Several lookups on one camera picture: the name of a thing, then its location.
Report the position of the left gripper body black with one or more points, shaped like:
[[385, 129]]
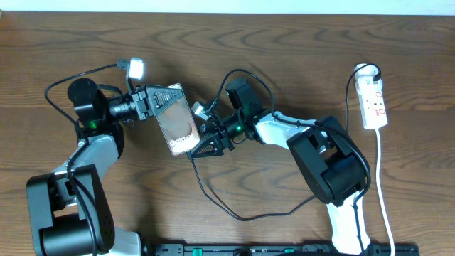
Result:
[[136, 108]]

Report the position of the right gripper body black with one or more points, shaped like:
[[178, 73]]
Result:
[[232, 128]]

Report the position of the white power strip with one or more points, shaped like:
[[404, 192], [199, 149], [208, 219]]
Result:
[[368, 85]]

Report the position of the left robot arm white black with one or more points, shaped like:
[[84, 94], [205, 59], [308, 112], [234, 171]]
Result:
[[68, 207]]

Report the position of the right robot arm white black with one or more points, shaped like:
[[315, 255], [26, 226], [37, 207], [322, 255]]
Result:
[[331, 164]]

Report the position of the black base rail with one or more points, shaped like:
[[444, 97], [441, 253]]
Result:
[[174, 249]]

